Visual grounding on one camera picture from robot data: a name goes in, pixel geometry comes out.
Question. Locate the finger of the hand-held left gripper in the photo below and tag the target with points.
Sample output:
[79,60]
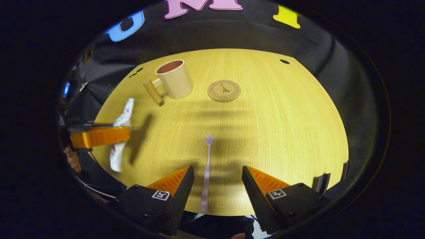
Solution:
[99,136]
[86,125]

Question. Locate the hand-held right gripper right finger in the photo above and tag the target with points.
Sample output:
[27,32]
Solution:
[254,196]

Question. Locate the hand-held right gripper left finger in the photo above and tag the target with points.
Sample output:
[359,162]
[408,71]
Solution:
[181,199]

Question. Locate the white toothpaste tube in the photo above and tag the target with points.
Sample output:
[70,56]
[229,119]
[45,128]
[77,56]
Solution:
[124,114]

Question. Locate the pink toothbrush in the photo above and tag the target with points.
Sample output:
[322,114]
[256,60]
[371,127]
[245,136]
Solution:
[207,172]

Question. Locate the round wooden coaster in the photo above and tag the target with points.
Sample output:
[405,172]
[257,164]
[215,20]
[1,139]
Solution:
[224,90]

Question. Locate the wooden desktop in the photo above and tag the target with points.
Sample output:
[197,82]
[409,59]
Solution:
[265,132]

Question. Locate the white cloth clip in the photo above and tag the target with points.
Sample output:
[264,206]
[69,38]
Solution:
[83,86]

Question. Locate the dark device with blue light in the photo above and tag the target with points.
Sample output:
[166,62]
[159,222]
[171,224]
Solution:
[66,89]

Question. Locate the black backdrop cloth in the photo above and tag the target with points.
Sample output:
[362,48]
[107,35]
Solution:
[232,33]

